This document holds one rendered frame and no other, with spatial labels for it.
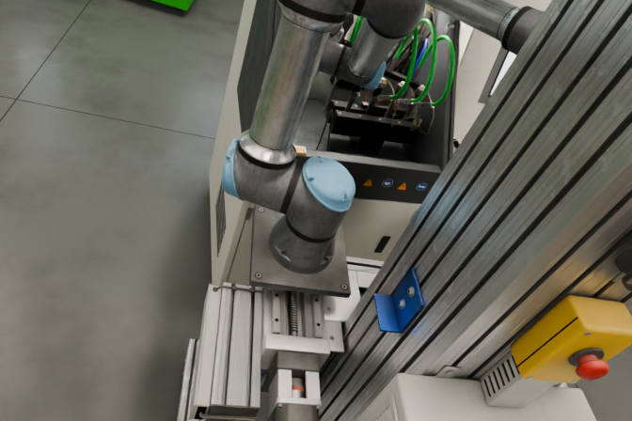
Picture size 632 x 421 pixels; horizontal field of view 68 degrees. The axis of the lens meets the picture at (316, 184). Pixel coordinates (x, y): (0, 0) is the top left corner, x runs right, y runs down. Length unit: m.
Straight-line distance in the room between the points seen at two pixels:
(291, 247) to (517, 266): 0.53
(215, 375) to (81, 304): 1.27
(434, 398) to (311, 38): 0.58
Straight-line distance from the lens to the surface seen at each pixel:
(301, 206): 0.92
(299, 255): 1.00
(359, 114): 1.73
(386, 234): 1.86
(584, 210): 0.55
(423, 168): 1.66
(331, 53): 1.12
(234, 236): 1.71
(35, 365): 2.07
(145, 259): 2.30
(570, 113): 0.59
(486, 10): 1.14
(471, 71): 1.83
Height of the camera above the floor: 1.83
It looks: 40 degrees down
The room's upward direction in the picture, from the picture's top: 23 degrees clockwise
